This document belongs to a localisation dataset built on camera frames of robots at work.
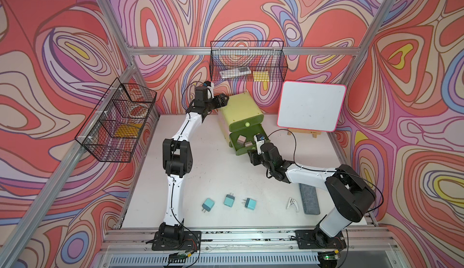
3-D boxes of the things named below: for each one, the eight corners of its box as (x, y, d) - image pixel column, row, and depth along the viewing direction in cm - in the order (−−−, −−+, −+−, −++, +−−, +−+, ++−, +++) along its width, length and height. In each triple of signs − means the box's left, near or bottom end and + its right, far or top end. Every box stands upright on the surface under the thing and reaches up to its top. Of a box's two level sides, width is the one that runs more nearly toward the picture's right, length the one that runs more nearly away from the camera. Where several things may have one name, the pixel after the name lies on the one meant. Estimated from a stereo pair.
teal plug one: (200, 209, 83) (199, 208, 81) (207, 198, 86) (207, 197, 85) (207, 214, 82) (206, 213, 80) (214, 203, 85) (214, 201, 83)
